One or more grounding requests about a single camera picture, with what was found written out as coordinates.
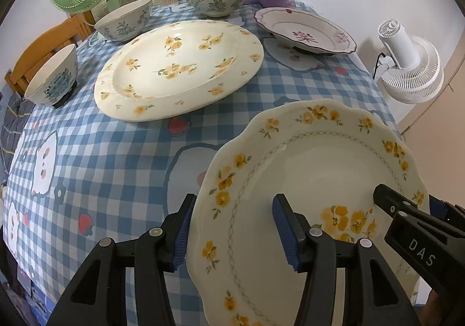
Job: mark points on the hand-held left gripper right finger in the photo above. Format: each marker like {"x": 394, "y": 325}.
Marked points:
{"x": 287, "y": 239}

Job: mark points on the pink flower plate brown rim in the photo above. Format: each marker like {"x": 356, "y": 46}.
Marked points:
{"x": 301, "y": 26}

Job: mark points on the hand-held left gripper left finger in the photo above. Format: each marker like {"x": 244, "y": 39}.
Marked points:
{"x": 181, "y": 239}

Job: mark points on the beige door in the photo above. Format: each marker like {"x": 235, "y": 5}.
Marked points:
{"x": 436, "y": 119}

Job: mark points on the dark blue flower bowl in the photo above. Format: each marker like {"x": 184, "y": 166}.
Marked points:
{"x": 51, "y": 82}

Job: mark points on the blue leaf pattern bowl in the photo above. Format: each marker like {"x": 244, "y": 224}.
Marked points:
{"x": 218, "y": 4}
{"x": 123, "y": 26}

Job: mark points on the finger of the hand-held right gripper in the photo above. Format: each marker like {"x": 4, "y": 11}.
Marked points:
{"x": 417, "y": 235}
{"x": 439, "y": 205}

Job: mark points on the large oval yellow flower plate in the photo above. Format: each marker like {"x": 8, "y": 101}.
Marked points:
{"x": 174, "y": 68}

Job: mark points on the white fan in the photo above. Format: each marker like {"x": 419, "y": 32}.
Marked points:
{"x": 410, "y": 68}

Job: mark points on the scalloped yellow flower plate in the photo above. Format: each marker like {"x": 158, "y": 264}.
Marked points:
{"x": 327, "y": 166}

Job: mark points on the blue checkered tablecloth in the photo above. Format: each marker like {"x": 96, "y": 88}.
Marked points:
{"x": 109, "y": 166}

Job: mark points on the grey striped pillow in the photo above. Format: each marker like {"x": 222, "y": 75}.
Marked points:
{"x": 14, "y": 122}

